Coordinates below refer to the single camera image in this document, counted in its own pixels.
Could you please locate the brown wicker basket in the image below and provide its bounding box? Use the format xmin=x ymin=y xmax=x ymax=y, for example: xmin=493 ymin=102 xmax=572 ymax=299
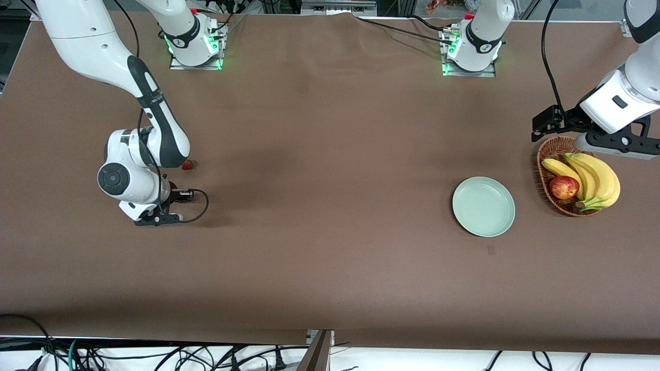
xmin=536 ymin=136 xmax=604 ymax=217

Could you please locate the thick black cable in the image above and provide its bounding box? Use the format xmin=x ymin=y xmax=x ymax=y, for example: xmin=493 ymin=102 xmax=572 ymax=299
xmin=0 ymin=313 xmax=55 ymax=371

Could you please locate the brown table cover sheet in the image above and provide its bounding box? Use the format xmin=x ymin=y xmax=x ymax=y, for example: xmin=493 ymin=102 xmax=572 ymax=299
xmin=0 ymin=9 xmax=660 ymax=356

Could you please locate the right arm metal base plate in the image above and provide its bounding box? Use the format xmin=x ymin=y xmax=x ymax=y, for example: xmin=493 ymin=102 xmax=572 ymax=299
xmin=169 ymin=52 xmax=224 ymax=71

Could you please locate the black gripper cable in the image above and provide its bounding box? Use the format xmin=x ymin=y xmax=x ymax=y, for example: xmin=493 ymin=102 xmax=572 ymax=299
xmin=112 ymin=0 xmax=210 ymax=224
xmin=540 ymin=0 xmax=568 ymax=111

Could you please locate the grey metal device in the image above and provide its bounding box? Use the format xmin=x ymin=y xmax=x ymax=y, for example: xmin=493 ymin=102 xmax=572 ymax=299
xmin=301 ymin=0 xmax=377 ymax=15

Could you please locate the light green round plate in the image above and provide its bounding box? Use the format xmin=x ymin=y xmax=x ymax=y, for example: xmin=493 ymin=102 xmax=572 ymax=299
xmin=452 ymin=176 xmax=516 ymax=238

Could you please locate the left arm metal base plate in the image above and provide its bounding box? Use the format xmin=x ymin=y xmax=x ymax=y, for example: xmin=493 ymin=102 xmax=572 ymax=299
xmin=441 ymin=28 xmax=497 ymax=78

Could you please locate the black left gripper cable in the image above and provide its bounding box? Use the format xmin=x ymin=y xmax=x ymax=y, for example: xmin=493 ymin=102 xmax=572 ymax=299
xmin=540 ymin=0 xmax=568 ymax=111

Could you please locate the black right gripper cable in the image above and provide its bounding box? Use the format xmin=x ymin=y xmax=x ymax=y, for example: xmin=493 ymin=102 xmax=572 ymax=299
xmin=112 ymin=0 xmax=210 ymax=224

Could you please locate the long black cable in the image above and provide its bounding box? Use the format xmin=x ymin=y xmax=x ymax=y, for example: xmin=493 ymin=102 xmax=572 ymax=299
xmin=355 ymin=15 xmax=455 ymax=46

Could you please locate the orange red object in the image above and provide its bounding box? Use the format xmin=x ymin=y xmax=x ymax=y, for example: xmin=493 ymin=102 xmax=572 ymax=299
xmin=425 ymin=0 xmax=467 ymax=14

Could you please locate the short yellow banana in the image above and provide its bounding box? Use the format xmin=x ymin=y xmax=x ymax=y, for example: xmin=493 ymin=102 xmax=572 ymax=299
xmin=541 ymin=158 xmax=586 ymax=201

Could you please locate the aluminium frame post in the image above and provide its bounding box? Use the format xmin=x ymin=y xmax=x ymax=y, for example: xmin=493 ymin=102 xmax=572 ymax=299
xmin=296 ymin=329 xmax=335 ymax=371

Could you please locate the red apple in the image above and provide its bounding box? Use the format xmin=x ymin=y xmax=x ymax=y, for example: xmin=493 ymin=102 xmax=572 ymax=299
xmin=549 ymin=176 xmax=580 ymax=200

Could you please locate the short black cable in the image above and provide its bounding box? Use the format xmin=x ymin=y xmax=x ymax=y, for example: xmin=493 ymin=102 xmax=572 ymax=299
xmin=406 ymin=13 xmax=447 ymax=31

